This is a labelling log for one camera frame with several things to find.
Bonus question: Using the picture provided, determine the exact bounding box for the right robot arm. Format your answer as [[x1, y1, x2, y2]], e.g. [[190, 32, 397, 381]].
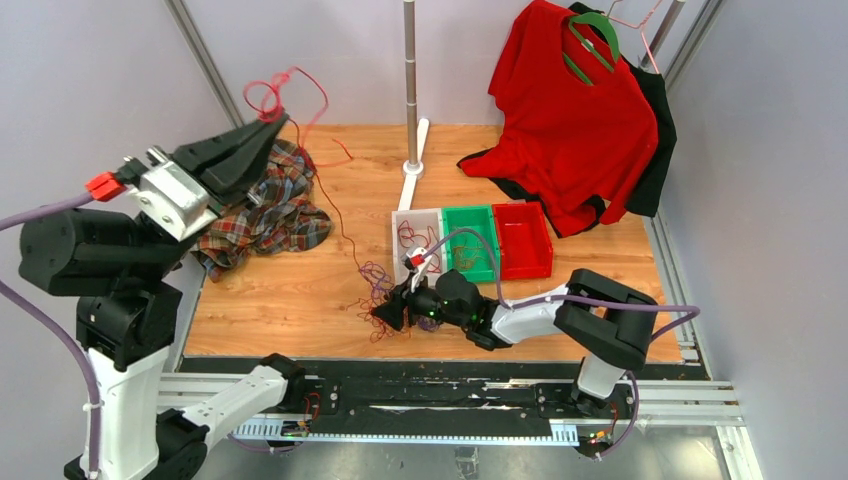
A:
[[371, 269, 658, 417]]

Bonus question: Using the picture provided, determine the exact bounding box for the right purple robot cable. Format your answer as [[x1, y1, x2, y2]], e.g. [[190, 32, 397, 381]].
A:
[[413, 227, 702, 460]]

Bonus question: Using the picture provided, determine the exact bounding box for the green plastic bin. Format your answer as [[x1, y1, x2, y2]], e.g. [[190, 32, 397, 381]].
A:
[[442, 205, 500, 283]]

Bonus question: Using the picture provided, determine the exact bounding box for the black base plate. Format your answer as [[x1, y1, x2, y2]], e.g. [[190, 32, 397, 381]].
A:
[[305, 361, 635, 437]]

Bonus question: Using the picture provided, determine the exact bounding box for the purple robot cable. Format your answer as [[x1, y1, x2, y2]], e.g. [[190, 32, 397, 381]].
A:
[[413, 227, 702, 460], [0, 172, 313, 480]]

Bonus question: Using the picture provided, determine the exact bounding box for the white plastic bin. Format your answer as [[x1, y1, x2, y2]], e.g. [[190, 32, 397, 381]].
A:
[[390, 208, 444, 283]]

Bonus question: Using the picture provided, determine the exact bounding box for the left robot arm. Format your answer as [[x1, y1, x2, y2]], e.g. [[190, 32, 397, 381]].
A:
[[1, 113, 307, 479]]

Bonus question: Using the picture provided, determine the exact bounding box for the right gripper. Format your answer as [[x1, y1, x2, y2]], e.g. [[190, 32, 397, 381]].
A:
[[372, 271, 470, 331]]

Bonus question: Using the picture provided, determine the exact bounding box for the black t-shirt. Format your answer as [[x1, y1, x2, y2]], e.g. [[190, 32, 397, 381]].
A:
[[490, 1, 678, 220]]

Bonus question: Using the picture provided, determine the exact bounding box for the aluminium frame rail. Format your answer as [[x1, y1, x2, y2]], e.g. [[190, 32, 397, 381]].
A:
[[164, 0, 246, 127]]

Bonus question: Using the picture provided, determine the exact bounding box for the green hanger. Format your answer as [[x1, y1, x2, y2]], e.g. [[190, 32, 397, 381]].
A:
[[558, 12, 624, 87]]

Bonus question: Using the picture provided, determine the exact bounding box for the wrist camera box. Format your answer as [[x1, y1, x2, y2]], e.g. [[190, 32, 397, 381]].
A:
[[404, 246, 430, 293], [128, 146, 219, 241]]

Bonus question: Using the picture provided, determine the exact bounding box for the plaid shirt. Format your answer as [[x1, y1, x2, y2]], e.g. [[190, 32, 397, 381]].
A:
[[193, 139, 334, 282]]

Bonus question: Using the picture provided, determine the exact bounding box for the clothes rack pole with base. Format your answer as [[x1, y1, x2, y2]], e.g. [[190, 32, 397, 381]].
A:
[[397, 0, 430, 211]]

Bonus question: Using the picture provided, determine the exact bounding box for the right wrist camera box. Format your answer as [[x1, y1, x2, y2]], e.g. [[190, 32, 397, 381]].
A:
[[404, 246, 430, 293]]

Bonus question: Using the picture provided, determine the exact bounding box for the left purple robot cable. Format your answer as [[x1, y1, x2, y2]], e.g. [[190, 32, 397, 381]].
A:
[[0, 172, 313, 480]]

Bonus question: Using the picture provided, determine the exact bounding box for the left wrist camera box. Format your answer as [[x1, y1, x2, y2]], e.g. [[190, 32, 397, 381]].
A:
[[128, 146, 219, 241]]

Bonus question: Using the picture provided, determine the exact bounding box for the pink wire hanger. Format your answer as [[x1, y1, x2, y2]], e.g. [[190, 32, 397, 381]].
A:
[[605, 0, 664, 75]]

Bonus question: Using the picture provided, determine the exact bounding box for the red t-shirt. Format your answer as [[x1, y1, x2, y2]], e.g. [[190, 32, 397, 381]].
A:
[[457, 0, 660, 237]]

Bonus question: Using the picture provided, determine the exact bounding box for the red plastic bin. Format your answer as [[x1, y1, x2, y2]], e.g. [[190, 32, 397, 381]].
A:
[[491, 202, 553, 280]]

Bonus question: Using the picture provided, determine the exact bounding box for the orange cable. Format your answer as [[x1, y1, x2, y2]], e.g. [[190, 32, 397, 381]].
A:
[[451, 239, 488, 272]]

